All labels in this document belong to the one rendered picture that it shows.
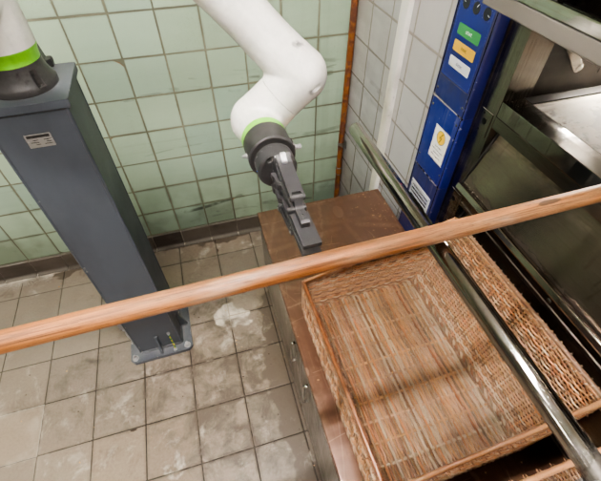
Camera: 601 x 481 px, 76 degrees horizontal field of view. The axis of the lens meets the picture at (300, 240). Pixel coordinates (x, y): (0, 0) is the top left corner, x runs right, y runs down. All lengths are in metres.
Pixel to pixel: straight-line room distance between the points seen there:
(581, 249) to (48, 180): 1.27
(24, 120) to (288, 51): 0.64
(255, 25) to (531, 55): 0.60
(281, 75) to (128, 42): 0.97
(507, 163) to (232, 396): 1.33
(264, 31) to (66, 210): 0.77
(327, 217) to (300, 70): 0.81
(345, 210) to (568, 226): 0.81
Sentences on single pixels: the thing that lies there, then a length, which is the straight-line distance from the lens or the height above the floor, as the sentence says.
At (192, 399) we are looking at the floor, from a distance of 1.79.
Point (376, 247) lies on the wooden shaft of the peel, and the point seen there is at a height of 1.20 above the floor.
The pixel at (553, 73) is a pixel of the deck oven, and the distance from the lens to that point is 1.12.
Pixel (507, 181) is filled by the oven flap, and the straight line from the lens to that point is 1.08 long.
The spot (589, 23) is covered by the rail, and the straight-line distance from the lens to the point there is 0.73.
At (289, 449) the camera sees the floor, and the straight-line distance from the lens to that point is 1.68.
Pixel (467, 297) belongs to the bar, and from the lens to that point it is 0.60.
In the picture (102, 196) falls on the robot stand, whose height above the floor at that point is 0.91.
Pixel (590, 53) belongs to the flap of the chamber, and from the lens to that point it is 0.72.
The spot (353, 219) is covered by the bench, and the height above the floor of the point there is 0.58.
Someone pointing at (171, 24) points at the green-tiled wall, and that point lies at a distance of 1.66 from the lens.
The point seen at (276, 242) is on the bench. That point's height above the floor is 0.58.
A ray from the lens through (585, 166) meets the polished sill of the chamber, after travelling 0.92.
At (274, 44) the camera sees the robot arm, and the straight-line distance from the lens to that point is 0.78.
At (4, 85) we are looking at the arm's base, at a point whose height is 1.23.
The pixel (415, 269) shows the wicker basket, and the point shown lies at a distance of 1.30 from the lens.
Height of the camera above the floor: 1.63
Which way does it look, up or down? 48 degrees down
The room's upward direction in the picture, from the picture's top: straight up
